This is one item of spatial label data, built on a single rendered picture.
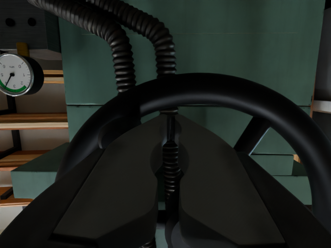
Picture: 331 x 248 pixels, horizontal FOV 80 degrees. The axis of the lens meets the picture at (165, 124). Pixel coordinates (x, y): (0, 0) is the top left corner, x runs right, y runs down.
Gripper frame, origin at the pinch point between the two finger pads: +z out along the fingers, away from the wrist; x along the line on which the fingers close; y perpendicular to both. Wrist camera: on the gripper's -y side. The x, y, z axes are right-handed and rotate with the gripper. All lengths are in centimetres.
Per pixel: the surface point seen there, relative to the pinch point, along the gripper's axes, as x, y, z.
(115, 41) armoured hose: -6.3, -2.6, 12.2
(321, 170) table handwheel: 13.2, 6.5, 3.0
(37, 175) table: -26.3, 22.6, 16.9
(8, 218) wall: -232, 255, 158
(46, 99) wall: -167, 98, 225
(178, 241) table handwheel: 0.8, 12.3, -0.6
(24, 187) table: -29.2, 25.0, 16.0
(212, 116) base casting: 7.1, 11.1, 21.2
